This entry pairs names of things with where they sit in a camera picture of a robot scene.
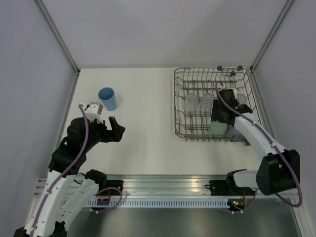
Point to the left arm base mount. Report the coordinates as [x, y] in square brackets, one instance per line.
[114, 184]

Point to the white slotted cable duct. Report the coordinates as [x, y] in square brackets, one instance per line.
[129, 202]

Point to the green plastic cup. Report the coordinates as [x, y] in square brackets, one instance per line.
[218, 128]

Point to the grey wire dish rack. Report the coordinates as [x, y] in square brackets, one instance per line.
[195, 125]

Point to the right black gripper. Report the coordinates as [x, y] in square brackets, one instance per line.
[216, 115]

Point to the right aluminium frame post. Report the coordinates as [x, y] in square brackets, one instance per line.
[273, 31]

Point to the aluminium mounting rail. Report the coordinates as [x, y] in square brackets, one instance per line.
[166, 186]

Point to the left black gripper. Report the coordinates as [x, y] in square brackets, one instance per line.
[114, 135]

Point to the purple plastic cup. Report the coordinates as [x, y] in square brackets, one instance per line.
[232, 131]

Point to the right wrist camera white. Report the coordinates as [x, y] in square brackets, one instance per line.
[235, 91]

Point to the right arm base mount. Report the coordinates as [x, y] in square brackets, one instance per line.
[223, 188]

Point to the blue plastic cup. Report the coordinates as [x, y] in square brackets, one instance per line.
[107, 97]

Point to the aluminium frame post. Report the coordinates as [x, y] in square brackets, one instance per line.
[273, 31]
[56, 33]

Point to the left aluminium frame post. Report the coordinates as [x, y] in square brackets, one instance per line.
[56, 33]

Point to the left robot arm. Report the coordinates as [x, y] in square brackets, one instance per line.
[52, 218]

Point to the clear glass cup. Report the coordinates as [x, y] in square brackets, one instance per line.
[206, 102]
[190, 102]
[241, 98]

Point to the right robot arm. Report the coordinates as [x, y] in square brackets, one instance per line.
[279, 169]

